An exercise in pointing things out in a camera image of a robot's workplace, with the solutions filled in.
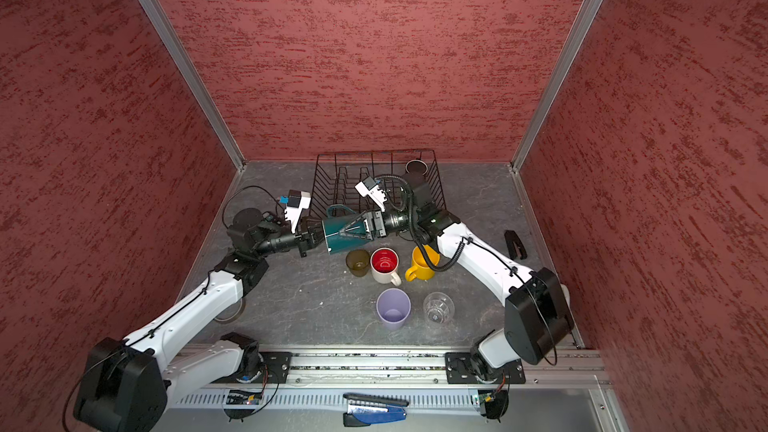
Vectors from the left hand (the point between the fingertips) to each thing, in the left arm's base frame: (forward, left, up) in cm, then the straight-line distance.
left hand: (339, 231), depth 71 cm
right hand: (-3, -2, +2) cm, 4 cm away
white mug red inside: (+3, -10, -25) cm, 27 cm away
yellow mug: (-2, -21, -18) cm, 28 cm away
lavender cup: (-11, -14, -23) cm, 29 cm away
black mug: (+34, -21, -14) cm, 42 cm away
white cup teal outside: (-4, -3, +7) cm, 8 cm away
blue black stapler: (-34, -7, -23) cm, 42 cm away
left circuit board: (-32, +25, -28) cm, 49 cm away
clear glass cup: (-10, -27, -24) cm, 37 cm away
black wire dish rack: (+43, -11, -21) cm, 49 cm away
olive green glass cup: (+3, -2, -24) cm, 24 cm away
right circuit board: (-32, -38, -27) cm, 57 cm away
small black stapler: (+12, -54, -24) cm, 60 cm away
